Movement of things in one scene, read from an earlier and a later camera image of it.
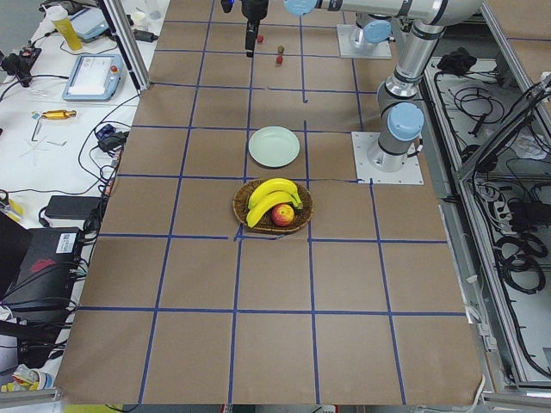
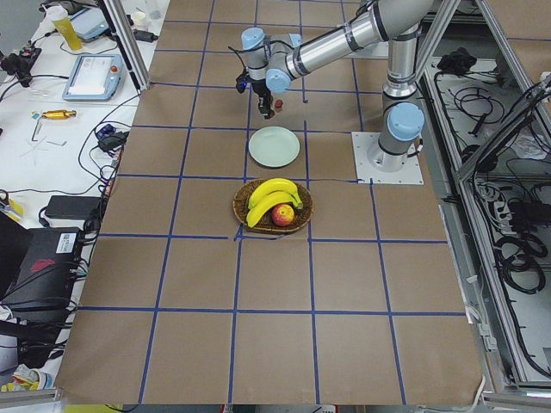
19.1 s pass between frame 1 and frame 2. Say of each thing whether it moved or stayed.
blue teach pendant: stayed
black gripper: moved
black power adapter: stayed
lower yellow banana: stayed
